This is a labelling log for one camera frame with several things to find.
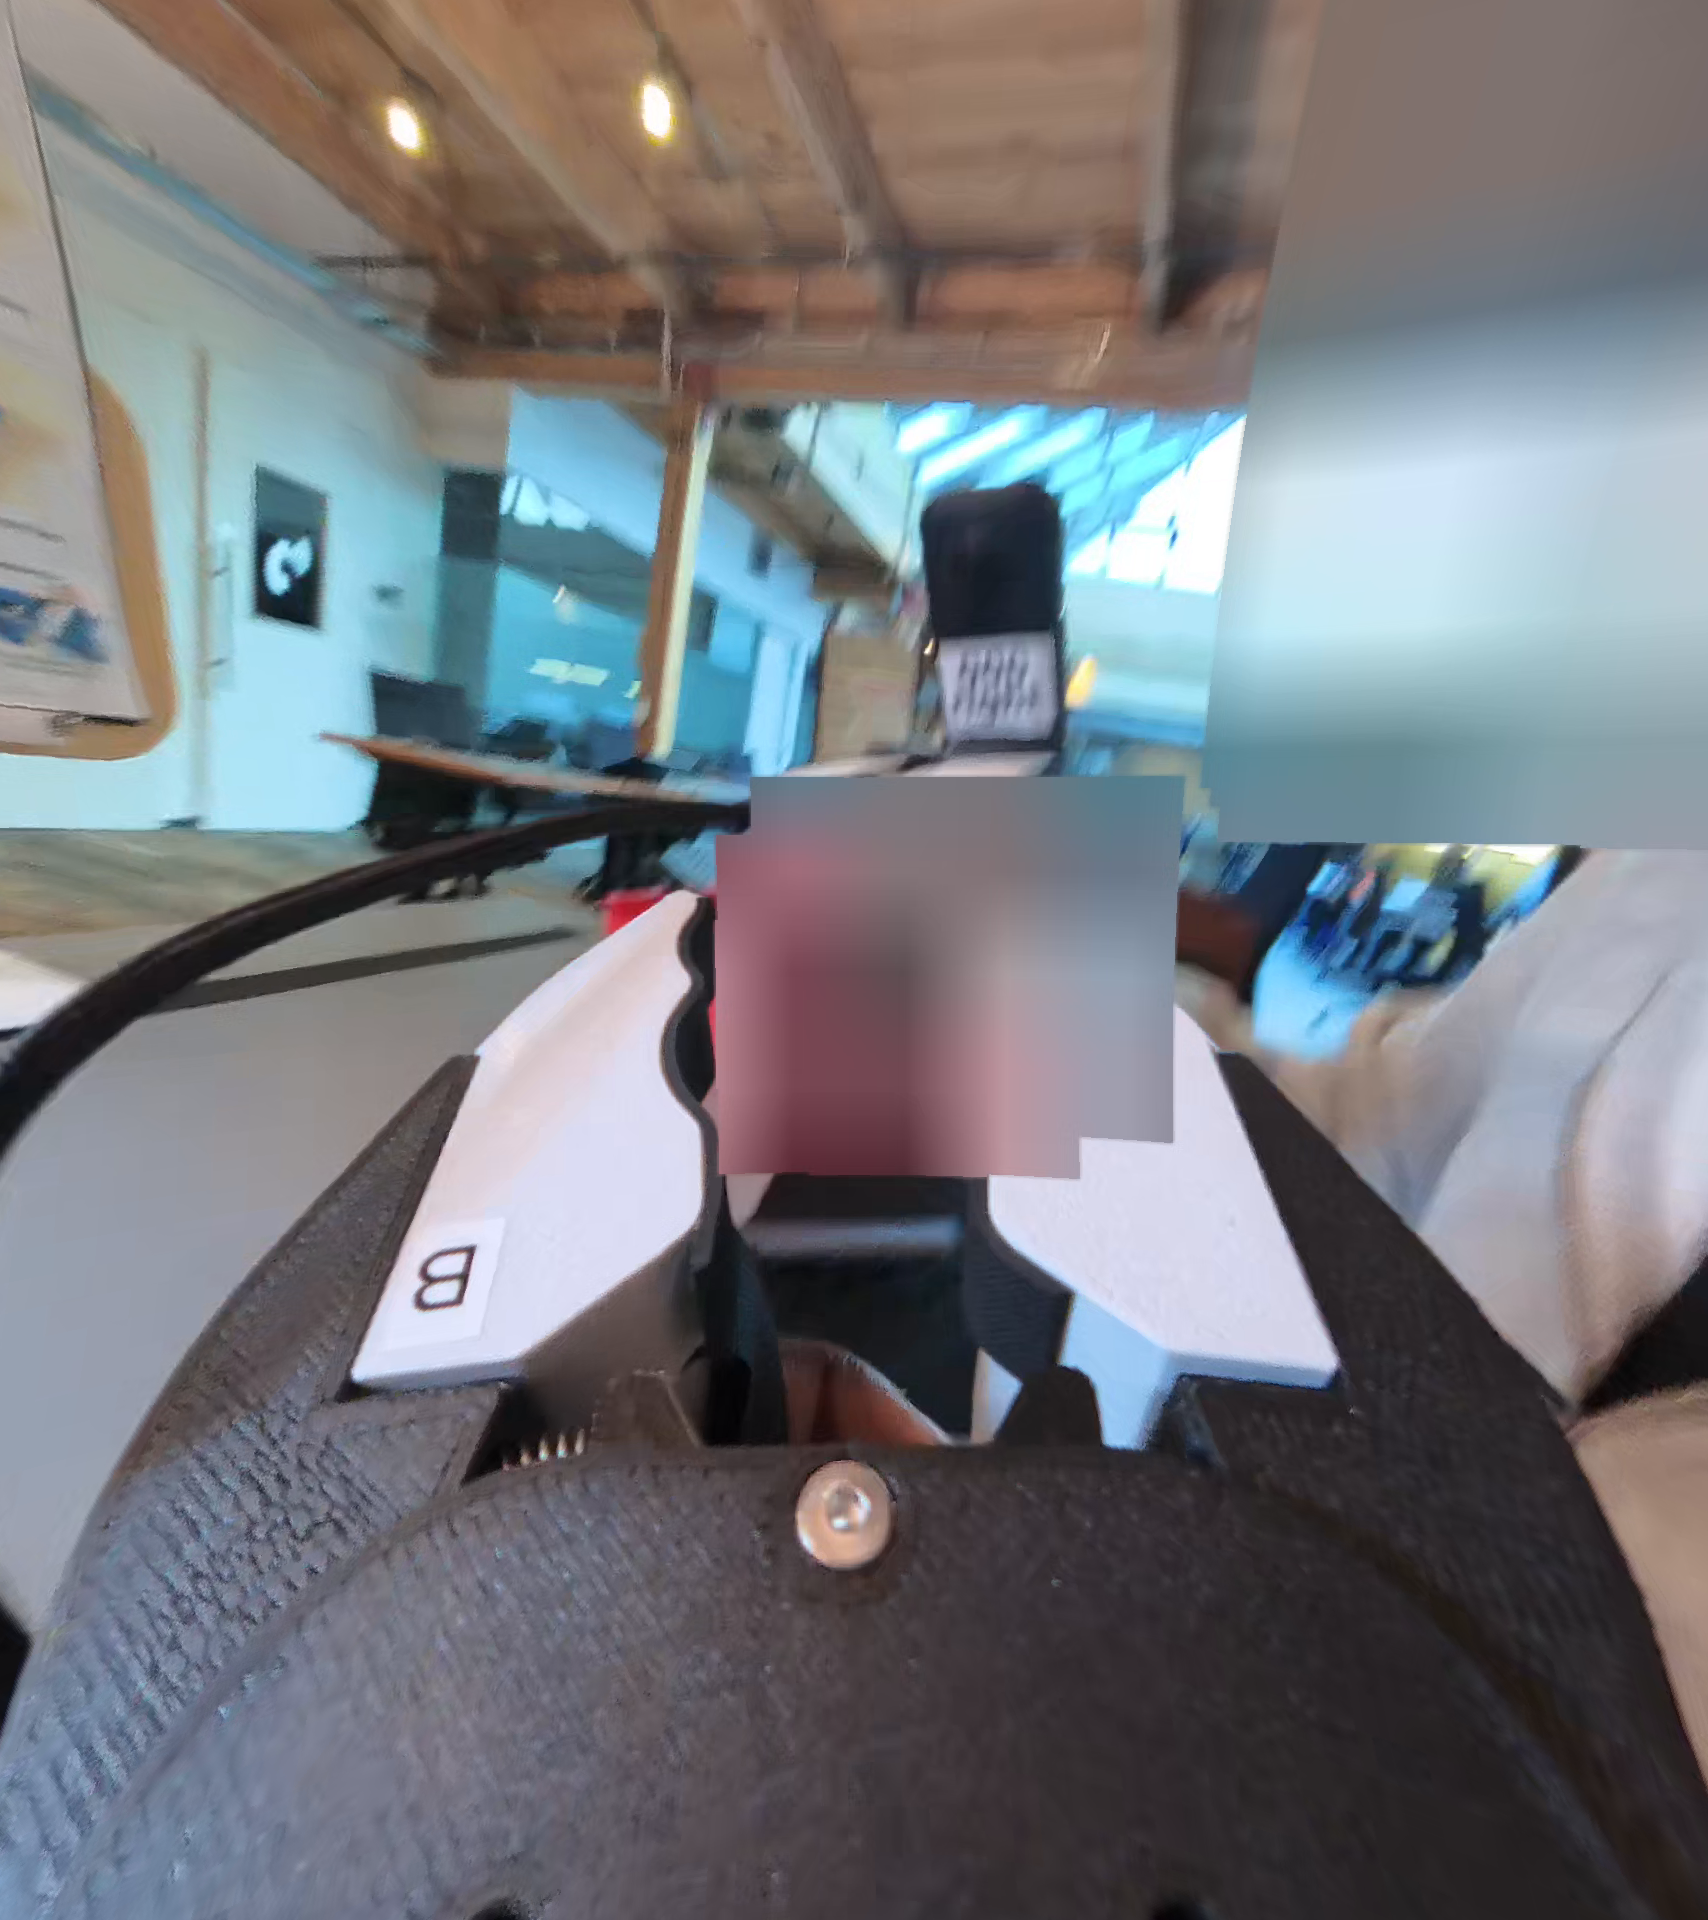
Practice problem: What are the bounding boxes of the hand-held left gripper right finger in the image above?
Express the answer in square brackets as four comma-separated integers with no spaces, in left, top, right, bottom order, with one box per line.
[961,1003,1346,1450]

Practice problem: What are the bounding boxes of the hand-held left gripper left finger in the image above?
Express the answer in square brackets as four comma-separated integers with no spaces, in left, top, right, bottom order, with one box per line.
[347,886,722,1389]

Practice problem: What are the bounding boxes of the thick black usb-c cable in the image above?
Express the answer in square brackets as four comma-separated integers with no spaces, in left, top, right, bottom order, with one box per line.
[0,803,755,1748]

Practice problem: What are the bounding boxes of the cardboard box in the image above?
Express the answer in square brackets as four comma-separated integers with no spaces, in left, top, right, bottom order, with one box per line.
[814,622,939,763]

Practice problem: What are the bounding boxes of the red box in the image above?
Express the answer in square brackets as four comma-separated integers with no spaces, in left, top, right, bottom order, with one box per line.
[598,886,718,1050]

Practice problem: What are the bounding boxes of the wooden pillar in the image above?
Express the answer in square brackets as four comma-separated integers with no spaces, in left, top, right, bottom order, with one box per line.
[637,395,718,767]

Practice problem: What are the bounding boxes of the long wooden table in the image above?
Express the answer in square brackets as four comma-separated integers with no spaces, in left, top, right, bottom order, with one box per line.
[323,730,755,813]

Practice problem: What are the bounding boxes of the wooden board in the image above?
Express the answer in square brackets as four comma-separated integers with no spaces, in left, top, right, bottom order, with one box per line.
[0,368,181,761]

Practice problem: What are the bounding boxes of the black wall sign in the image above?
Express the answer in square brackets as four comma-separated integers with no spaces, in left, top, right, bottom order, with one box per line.
[250,464,329,632]

